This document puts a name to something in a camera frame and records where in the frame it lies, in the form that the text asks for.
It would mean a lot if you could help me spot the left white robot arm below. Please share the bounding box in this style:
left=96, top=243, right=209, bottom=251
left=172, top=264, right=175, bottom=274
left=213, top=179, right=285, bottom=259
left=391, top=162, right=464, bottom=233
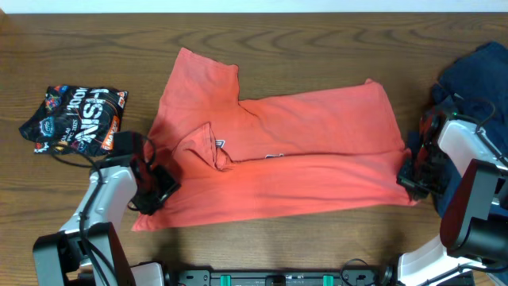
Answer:
left=33, top=155, right=180, bottom=285

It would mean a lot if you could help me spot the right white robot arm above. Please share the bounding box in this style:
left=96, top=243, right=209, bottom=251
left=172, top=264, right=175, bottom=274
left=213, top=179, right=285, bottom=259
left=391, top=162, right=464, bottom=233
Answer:
left=383, top=109, right=507, bottom=285

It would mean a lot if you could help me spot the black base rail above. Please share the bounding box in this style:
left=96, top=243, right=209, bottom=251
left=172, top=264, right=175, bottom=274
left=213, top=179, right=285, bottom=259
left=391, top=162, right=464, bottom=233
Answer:
left=166, top=266, right=397, bottom=286

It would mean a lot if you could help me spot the orange printed t-shirt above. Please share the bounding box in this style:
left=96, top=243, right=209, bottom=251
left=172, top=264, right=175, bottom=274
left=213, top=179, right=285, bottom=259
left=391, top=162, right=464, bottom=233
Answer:
left=133, top=48, right=414, bottom=231

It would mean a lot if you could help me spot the black printed folded t-shirt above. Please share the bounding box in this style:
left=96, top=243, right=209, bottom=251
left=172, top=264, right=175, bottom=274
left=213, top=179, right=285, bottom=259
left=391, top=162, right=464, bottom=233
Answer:
left=19, top=85, right=129, bottom=157

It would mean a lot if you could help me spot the navy blue garment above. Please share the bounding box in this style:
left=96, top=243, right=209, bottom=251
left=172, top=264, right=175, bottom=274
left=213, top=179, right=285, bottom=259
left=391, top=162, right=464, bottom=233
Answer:
left=408, top=42, right=507, bottom=216

